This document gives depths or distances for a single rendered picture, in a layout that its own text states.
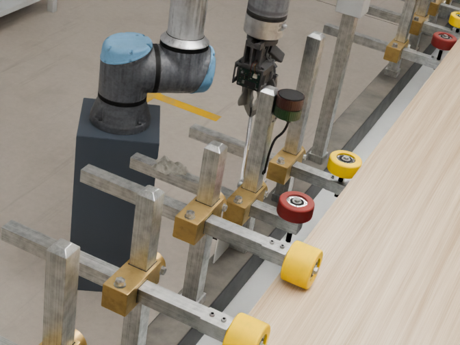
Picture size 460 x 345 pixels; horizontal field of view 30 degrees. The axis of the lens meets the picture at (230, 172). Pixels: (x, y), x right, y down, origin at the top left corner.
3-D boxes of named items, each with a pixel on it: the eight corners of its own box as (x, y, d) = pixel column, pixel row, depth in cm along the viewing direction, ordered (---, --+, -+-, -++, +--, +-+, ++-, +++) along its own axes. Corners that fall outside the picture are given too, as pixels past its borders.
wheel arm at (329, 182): (187, 140, 224) (189, 126, 221) (193, 135, 226) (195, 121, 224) (342, 199, 210) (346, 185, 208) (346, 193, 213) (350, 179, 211)
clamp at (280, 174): (263, 177, 214) (266, 160, 211) (284, 155, 225) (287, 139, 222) (285, 186, 212) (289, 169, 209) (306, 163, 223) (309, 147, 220)
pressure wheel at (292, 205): (264, 242, 192) (273, 200, 186) (278, 226, 198) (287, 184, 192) (297, 256, 189) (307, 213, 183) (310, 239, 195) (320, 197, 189)
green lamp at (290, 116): (268, 115, 183) (270, 106, 182) (279, 105, 188) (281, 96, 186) (294, 124, 181) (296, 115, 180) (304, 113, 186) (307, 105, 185)
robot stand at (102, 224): (66, 289, 288) (76, 135, 257) (74, 244, 309) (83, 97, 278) (141, 295, 292) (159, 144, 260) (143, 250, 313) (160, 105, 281)
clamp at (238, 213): (221, 218, 193) (224, 200, 190) (246, 192, 204) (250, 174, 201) (244, 228, 191) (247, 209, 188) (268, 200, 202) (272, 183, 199)
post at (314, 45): (272, 202, 225) (307, 32, 200) (277, 196, 228) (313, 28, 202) (284, 207, 224) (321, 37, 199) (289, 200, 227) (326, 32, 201)
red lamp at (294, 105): (270, 105, 182) (272, 95, 180) (281, 94, 186) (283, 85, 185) (296, 113, 180) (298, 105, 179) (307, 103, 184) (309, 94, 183)
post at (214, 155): (176, 330, 189) (204, 144, 164) (183, 322, 192) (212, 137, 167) (189, 337, 188) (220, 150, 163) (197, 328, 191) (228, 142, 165)
